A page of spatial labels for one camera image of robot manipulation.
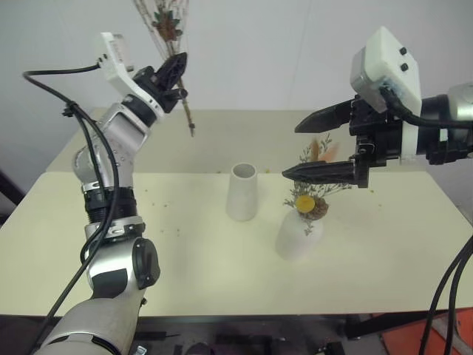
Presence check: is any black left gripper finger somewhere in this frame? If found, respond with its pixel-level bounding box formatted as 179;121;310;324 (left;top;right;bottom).
154;52;188;90
162;87;189;103

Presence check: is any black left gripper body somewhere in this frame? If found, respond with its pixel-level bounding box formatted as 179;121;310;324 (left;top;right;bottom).
132;66;181;114

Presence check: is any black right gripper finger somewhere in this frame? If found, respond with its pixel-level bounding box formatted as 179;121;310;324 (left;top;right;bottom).
294;97;358;134
282;160;356;185

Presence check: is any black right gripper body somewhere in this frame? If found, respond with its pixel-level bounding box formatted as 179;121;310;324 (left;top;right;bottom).
348;94;404;189

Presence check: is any dried bouquet with brown flower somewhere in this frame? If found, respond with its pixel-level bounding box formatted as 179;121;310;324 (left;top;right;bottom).
132;0;197;138

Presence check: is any dried bouquet with yellow flower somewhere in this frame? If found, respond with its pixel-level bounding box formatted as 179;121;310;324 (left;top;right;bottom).
282;133;354;237

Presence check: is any white rounded vase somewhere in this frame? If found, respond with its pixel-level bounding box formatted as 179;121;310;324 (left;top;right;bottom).
274;208;325;261

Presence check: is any white tapered vase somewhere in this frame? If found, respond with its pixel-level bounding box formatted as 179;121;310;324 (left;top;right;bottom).
225;163;259;223

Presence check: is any orange red panel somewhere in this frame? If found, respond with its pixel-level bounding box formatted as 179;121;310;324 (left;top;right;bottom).
379;309;473;355

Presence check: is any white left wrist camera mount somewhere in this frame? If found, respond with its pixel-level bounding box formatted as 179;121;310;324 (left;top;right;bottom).
94;32;166;120

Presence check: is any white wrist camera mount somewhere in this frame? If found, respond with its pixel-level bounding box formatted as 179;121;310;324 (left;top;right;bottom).
94;32;166;120
350;26;423;160

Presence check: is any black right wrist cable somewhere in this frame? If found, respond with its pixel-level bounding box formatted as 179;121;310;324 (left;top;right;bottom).
382;86;473;129

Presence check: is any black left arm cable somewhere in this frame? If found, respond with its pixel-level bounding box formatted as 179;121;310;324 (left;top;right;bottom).
22;62;121;355

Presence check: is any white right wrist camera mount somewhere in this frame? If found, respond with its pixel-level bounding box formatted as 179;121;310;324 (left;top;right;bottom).
350;26;423;160

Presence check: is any black hanging cable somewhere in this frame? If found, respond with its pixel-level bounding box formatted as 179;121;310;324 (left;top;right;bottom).
447;251;473;355
418;235;473;355

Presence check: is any black metal frame bar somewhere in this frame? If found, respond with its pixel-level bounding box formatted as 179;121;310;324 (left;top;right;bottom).
344;311;451;339

